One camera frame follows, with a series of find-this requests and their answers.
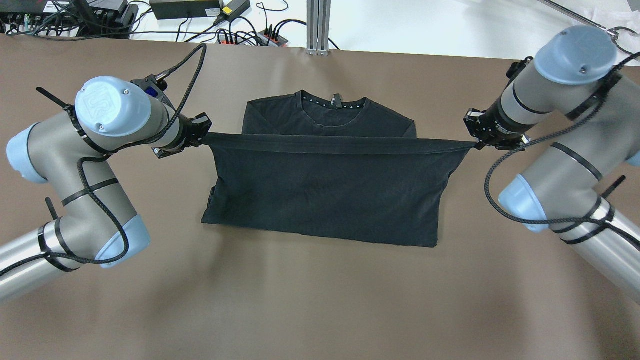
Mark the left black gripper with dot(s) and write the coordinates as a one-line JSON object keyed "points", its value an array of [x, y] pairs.
{"points": [[185, 131]]}

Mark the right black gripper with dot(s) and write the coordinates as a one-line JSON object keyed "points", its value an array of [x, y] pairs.
{"points": [[492, 123]]}

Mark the black graphic t-shirt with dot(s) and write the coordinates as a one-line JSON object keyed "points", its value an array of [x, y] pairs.
{"points": [[327, 168]]}

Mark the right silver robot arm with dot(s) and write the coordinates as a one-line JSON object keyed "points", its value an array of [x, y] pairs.
{"points": [[572, 94]]}

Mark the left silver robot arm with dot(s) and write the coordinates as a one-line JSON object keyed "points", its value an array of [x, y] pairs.
{"points": [[70, 151]]}

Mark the red black power strip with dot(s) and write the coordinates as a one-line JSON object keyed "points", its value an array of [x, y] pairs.
{"points": [[265, 38]]}

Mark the black power adapter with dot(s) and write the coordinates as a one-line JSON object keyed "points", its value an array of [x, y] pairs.
{"points": [[185, 9]]}

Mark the metal reacher claw tool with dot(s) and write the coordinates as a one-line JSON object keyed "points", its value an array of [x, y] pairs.
{"points": [[622, 27]]}

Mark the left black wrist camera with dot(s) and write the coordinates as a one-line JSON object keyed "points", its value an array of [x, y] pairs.
{"points": [[155, 86]]}

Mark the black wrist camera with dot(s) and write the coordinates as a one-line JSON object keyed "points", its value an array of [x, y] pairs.
{"points": [[155, 86], [517, 67]]}

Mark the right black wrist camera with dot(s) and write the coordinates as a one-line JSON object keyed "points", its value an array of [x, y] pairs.
{"points": [[517, 67]]}

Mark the aluminium frame post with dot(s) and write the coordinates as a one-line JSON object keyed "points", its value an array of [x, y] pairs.
{"points": [[317, 27]]}

